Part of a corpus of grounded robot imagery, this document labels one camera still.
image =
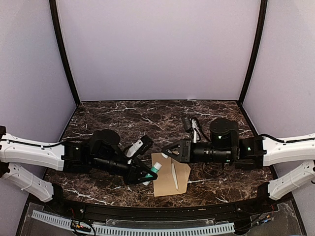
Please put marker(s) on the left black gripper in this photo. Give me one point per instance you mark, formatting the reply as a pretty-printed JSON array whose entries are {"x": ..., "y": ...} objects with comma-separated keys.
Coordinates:
[{"x": 135, "y": 172}]

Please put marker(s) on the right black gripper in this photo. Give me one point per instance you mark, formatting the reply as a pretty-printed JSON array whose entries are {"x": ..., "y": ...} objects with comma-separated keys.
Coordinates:
[{"x": 185, "y": 153}]

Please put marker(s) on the white letter paper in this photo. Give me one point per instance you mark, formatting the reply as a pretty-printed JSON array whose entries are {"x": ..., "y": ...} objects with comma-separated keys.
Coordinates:
[{"x": 173, "y": 171}]

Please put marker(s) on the brown kraft envelope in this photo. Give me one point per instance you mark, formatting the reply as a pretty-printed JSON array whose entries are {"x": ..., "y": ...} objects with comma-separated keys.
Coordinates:
[{"x": 164, "y": 184}]

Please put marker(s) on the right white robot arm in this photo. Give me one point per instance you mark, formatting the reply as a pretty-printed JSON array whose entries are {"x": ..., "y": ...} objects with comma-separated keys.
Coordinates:
[{"x": 225, "y": 146}]

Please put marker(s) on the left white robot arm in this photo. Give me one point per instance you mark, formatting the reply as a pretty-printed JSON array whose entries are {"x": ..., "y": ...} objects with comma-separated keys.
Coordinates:
[{"x": 101, "y": 151}]

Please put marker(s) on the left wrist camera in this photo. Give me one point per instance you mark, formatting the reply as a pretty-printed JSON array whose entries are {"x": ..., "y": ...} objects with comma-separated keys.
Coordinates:
[{"x": 139, "y": 147}]

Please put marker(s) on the white slotted cable duct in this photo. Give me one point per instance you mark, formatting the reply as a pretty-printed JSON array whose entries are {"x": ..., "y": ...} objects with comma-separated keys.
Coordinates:
[{"x": 129, "y": 228}]

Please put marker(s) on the black front frame rail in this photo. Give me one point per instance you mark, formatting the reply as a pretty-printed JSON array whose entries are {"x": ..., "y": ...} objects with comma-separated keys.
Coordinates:
[{"x": 228, "y": 211}]

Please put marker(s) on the right black corner post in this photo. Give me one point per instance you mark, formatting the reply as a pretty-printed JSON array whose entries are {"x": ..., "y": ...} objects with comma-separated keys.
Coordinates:
[{"x": 255, "y": 50}]

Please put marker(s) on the black corner post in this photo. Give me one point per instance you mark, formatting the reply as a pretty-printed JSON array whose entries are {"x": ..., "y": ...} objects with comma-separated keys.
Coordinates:
[
  {"x": 255, "y": 50},
  {"x": 62, "y": 51}
]

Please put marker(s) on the left black corner post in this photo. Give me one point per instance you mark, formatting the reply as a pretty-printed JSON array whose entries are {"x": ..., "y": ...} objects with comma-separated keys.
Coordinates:
[{"x": 62, "y": 51}]

